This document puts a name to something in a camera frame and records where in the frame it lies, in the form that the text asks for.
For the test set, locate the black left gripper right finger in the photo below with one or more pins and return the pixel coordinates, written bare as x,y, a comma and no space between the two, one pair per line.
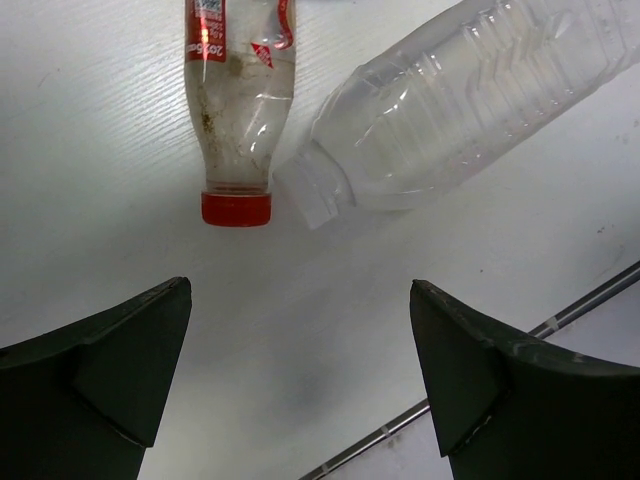
507,405

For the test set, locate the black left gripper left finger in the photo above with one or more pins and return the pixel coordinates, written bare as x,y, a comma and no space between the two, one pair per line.
85,401

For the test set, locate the large clear white-cap bottle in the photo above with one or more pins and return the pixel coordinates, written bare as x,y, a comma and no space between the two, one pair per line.
452,97

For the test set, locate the red cap plastic bottle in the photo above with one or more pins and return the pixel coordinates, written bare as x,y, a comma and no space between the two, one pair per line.
239,77

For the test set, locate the aluminium table edge rail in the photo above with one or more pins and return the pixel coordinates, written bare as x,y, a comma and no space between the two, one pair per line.
407,447

